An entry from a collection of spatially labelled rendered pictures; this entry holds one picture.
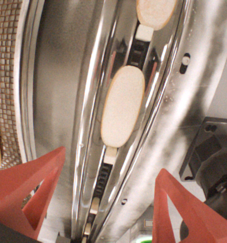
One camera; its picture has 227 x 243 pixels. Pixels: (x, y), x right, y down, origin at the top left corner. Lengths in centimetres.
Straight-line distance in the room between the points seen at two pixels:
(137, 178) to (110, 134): 8
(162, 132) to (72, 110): 12
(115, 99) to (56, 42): 10
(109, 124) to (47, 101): 10
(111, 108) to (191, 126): 9
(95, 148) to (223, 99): 19
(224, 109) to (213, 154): 7
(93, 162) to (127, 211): 12
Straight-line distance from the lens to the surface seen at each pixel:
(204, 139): 24
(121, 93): 15
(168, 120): 17
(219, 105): 24
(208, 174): 22
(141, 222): 34
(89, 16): 19
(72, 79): 20
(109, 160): 19
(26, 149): 18
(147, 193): 25
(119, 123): 17
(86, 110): 16
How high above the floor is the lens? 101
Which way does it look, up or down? 62 degrees down
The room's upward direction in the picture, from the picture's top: 168 degrees counter-clockwise
